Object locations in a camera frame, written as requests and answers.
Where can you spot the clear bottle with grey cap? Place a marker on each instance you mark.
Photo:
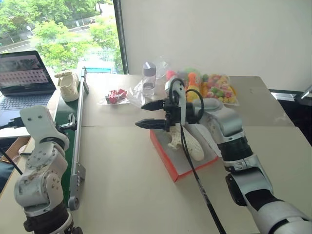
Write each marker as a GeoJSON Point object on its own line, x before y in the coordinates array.
{"type": "Point", "coordinates": [149, 80]}

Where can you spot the green conveyor belt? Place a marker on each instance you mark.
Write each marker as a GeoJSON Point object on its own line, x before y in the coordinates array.
{"type": "Point", "coordinates": [64, 112]}

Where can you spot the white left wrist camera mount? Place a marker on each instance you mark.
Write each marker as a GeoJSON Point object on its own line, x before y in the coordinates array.
{"type": "Point", "coordinates": [36, 122]}

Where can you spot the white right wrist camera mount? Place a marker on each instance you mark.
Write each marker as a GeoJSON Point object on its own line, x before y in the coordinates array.
{"type": "Point", "coordinates": [182, 107]}

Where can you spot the black window frame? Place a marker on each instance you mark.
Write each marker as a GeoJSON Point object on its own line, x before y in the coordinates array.
{"type": "Point", "coordinates": [121, 36]}

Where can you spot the dark rounded shape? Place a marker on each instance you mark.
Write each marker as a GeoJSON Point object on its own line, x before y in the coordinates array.
{"type": "Point", "coordinates": [77, 230]}

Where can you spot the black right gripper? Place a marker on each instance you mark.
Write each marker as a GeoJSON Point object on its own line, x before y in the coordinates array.
{"type": "Point", "coordinates": [171, 112]}

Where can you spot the blue denim cloth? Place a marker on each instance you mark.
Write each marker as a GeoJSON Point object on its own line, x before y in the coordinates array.
{"type": "Point", "coordinates": [5, 175]}

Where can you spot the brown cardboard box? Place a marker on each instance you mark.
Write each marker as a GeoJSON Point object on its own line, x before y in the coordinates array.
{"type": "Point", "coordinates": [14, 146]}

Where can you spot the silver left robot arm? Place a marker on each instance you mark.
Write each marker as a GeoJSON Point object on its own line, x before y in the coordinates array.
{"type": "Point", "coordinates": [36, 185]}

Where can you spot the dark laptop with lit screen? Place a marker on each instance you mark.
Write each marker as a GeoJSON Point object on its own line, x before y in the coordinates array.
{"type": "Point", "coordinates": [24, 80]}

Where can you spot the red object in clear bag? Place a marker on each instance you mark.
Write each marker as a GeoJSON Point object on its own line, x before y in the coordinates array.
{"type": "Point", "coordinates": [116, 95]}

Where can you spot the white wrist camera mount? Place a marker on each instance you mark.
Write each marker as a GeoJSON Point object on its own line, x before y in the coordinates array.
{"type": "Point", "coordinates": [182, 107]}
{"type": "Point", "coordinates": [36, 122]}

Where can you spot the orange shoebox with white inside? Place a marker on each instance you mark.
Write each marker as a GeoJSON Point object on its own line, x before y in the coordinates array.
{"type": "Point", "coordinates": [185, 168]}

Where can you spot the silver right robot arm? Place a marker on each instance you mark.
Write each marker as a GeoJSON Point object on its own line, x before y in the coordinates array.
{"type": "Point", "coordinates": [231, 124]}

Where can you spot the black furniture with silver bar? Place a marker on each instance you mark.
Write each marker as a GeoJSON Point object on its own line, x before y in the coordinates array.
{"type": "Point", "coordinates": [292, 114]}

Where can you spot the bag of colourful candies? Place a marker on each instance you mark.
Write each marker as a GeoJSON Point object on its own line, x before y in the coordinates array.
{"type": "Point", "coordinates": [219, 89]}

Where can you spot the silver conveyor side rail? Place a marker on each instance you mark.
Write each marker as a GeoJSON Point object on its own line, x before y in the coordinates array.
{"type": "Point", "coordinates": [78, 136]}

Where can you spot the crumpled clear plastic bag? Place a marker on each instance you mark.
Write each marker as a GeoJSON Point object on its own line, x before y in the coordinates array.
{"type": "Point", "coordinates": [136, 93]}

